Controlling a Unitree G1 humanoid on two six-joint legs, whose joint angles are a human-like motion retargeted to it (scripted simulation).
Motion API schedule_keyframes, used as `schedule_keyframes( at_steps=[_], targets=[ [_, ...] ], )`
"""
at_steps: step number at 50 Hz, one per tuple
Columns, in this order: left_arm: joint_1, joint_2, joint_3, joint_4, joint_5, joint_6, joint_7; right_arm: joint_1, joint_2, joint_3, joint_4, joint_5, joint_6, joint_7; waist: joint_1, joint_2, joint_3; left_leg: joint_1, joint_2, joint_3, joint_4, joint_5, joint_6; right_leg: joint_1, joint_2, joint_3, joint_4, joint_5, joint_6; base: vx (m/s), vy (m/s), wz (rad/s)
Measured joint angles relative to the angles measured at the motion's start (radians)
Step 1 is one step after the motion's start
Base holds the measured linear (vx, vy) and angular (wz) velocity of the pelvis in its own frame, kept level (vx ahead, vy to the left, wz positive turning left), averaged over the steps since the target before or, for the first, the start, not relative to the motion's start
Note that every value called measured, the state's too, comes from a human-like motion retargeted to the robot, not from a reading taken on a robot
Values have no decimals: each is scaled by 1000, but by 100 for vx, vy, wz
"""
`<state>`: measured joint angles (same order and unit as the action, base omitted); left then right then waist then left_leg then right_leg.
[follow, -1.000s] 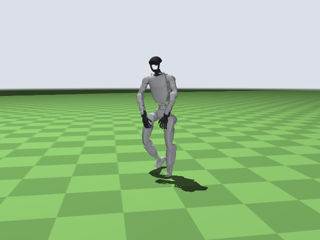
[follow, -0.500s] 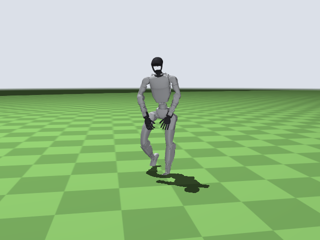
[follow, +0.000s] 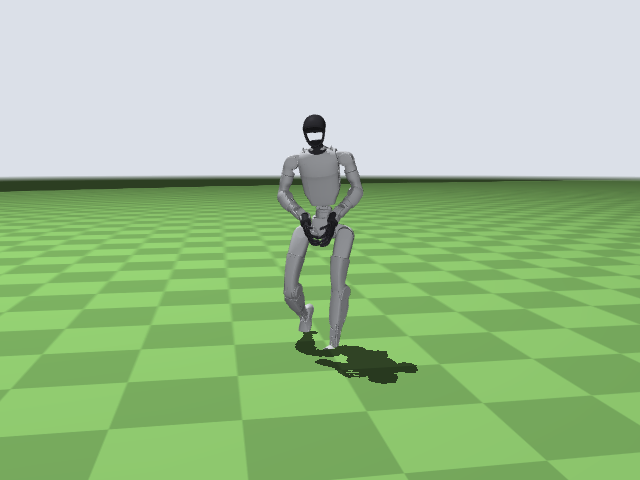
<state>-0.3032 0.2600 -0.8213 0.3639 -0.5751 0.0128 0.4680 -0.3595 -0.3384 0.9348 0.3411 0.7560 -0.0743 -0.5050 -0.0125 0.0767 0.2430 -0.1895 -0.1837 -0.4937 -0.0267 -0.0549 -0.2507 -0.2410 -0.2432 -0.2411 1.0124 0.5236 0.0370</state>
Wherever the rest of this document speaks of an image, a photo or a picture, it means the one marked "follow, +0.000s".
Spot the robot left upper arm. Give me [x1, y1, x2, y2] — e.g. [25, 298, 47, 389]
[336, 151, 363, 198]

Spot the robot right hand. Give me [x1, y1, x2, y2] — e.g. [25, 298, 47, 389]
[300, 213, 320, 246]

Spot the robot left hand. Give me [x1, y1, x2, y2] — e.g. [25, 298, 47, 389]
[316, 212, 338, 247]

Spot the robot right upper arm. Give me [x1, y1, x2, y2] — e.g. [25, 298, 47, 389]
[277, 154, 300, 199]

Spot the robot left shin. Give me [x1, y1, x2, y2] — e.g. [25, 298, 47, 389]
[329, 285, 350, 348]

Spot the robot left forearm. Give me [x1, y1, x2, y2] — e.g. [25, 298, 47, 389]
[328, 187, 363, 222]

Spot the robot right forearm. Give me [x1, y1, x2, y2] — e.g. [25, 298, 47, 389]
[277, 191, 311, 222]

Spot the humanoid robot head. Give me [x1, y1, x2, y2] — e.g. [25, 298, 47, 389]
[303, 114, 330, 155]

